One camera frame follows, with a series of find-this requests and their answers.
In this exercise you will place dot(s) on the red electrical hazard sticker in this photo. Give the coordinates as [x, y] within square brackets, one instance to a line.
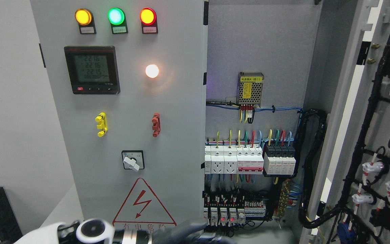
[142, 210]

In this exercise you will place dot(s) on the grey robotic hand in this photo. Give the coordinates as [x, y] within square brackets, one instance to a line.
[189, 232]

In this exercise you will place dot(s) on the grey cabinet door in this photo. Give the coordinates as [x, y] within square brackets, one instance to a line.
[346, 158]
[173, 159]

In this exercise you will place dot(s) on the white socket breaker row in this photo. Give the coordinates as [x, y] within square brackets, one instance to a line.
[223, 159]

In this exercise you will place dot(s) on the black digital power meter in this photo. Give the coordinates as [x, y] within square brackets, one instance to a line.
[92, 70]

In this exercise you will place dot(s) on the black relay terminal row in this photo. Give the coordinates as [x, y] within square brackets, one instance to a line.
[232, 208]

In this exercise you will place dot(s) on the yellow terminal connector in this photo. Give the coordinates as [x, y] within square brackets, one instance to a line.
[101, 124]

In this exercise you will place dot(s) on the red indicator lamp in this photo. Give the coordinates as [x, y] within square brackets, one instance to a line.
[148, 20]

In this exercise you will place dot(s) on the yellow indicator lamp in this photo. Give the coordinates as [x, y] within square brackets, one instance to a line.
[85, 21]

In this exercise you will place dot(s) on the green indicator lamp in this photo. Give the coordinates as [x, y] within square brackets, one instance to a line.
[117, 19]

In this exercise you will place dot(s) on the white rotary selector switch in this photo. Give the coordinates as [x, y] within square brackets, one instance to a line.
[133, 160]

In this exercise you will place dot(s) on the red terminal connector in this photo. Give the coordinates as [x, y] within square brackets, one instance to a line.
[156, 127]

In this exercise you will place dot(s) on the black surge protector block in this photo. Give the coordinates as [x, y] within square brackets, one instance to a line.
[279, 161]

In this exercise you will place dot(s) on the metal mesh power supply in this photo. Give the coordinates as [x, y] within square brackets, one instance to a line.
[249, 88]

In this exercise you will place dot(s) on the white glowing indicator lamp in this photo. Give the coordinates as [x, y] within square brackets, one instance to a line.
[152, 71]

